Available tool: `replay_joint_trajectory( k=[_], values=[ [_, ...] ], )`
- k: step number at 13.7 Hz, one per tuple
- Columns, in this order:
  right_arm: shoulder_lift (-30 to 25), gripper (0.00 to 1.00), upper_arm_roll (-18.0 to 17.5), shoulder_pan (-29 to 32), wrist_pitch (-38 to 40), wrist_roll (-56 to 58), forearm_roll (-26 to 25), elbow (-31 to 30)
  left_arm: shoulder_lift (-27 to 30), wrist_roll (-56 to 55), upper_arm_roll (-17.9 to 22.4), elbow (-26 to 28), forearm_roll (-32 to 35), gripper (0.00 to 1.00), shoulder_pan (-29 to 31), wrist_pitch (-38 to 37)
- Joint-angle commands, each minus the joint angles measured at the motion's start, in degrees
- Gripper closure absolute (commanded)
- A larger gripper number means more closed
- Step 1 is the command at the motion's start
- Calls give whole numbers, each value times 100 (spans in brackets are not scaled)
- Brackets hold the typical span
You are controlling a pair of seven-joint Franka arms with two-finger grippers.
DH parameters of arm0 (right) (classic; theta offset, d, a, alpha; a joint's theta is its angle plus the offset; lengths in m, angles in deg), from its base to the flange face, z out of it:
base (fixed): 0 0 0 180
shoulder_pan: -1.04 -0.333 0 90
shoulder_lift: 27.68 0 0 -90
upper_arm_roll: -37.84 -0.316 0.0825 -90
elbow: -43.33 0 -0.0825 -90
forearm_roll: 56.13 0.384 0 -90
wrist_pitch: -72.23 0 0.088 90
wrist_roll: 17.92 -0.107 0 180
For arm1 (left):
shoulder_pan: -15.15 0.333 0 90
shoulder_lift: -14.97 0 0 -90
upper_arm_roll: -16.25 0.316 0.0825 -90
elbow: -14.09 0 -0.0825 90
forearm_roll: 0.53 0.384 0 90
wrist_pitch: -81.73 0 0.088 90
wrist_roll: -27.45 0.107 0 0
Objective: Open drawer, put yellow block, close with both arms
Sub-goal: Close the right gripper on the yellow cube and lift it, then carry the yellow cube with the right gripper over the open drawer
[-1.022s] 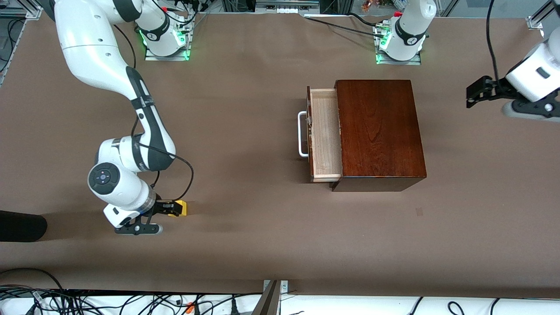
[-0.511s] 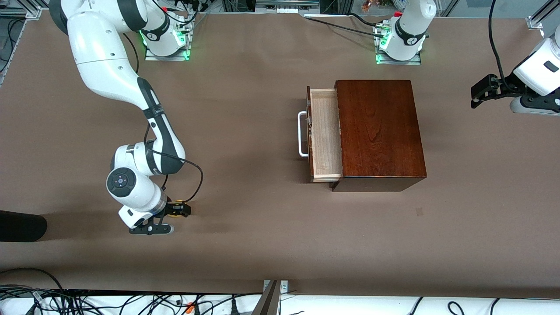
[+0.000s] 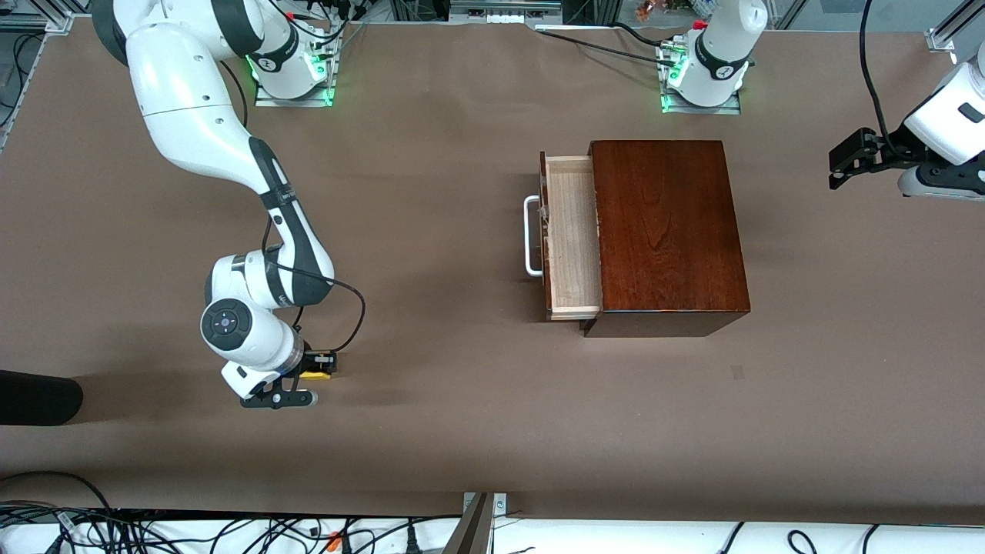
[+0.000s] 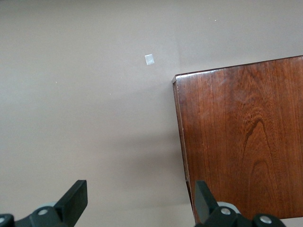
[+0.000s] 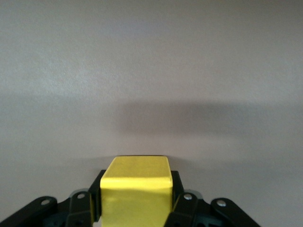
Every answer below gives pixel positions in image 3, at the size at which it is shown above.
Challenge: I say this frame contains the wooden drawer with white handle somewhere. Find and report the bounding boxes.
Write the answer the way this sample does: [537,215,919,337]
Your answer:
[524,151,603,322]

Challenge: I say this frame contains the dark brown wooden cabinet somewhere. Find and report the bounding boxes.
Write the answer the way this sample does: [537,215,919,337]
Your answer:
[583,140,751,338]

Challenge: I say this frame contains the black padded cylinder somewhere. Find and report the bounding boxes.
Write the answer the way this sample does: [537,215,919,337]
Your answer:
[0,369,84,426]

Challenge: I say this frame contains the colourful clutter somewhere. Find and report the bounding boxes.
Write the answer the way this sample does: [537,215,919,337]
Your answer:
[635,0,713,20]

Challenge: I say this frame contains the aluminium frame rail with bracket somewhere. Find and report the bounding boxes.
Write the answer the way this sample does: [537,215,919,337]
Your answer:
[927,0,985,53]

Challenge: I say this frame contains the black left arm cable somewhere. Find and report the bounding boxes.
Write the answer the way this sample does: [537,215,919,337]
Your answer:
[860,0,897,151]

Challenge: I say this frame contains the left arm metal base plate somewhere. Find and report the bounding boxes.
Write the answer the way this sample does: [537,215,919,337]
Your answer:
[660,38,742,115]

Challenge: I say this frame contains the thick black arched cable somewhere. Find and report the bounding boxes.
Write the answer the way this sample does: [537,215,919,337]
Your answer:
[0,471,116,515]

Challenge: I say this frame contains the tangled black floor cables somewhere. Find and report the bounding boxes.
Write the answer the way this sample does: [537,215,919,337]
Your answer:
[0,504,462,554]

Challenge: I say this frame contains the aluminium post with bracket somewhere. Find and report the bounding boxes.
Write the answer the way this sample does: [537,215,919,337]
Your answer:
[442,492,509,554]

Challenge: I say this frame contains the short black table cable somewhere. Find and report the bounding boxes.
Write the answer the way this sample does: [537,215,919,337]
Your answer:
[612,22,674,48]

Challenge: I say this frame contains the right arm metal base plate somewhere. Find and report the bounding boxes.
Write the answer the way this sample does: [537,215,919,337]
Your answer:
[254,42,337,108]

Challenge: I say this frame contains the long black table cable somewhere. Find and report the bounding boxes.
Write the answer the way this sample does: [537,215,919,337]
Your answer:
[535,27,678,66]

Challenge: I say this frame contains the base connector cables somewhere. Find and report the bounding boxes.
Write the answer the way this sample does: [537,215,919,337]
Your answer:
[285,0,370,58]

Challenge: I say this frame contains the metal frame with power strip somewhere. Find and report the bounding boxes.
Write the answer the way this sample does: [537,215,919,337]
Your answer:
[449,0,564,25]

